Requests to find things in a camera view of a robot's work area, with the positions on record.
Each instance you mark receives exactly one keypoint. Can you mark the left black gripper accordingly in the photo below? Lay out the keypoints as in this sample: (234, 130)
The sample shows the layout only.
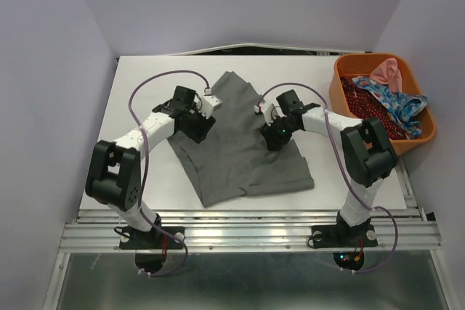
(200, 133)

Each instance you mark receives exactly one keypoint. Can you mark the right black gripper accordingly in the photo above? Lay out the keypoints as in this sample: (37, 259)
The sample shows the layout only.
(272, 139)

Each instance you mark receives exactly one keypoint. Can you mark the grey skirt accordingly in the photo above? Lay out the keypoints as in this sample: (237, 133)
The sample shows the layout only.
(233, 161)

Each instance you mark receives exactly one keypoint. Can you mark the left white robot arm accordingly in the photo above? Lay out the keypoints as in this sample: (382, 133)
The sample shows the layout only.
(114, 178)

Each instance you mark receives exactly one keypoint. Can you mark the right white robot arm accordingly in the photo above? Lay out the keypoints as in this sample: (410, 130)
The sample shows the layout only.
(362, 148)

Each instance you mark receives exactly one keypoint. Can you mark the red dotted skirt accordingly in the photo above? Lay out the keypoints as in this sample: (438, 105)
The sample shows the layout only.
(363, 104)

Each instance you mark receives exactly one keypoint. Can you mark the orange plastic bin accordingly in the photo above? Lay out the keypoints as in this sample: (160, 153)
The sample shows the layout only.
(362, 64)

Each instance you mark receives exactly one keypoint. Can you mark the pink garment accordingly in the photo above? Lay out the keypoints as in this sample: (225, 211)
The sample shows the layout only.
(388, 73)

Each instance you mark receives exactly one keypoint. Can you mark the blue floral skirt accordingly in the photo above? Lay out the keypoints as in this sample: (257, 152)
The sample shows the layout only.
(402, 107)

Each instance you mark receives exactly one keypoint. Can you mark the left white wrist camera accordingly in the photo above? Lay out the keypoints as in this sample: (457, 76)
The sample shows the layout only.
(207, 104)

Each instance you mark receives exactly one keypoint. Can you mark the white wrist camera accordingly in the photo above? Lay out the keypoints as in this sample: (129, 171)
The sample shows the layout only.
(207, 104)
(268, 111)

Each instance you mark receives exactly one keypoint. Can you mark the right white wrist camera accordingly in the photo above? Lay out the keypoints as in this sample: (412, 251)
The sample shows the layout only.
(268, 111)

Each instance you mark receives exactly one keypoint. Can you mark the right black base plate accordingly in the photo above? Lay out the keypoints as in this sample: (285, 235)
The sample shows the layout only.
(331, 236)

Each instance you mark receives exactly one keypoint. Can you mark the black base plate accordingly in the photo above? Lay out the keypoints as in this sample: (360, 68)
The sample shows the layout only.
(160, 241)
(331, 236)

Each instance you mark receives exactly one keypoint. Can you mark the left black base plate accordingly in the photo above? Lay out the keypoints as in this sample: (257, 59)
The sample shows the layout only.
(160, 241)

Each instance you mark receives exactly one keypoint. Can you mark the aluminium rail frame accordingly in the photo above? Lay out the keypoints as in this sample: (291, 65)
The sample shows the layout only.
(254, 260)

